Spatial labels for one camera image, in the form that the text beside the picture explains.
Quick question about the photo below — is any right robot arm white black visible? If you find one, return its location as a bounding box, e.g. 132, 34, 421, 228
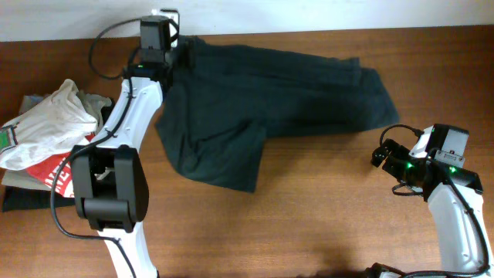
371, 133, 493, 277

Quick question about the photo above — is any black folded garment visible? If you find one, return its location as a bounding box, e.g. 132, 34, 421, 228
2, 97, 117, 213

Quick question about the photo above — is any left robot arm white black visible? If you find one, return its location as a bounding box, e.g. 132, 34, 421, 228
70, 40, 195, 277

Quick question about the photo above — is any dark green t-shirt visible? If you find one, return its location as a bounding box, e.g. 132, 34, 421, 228
156, 37, 399, 192

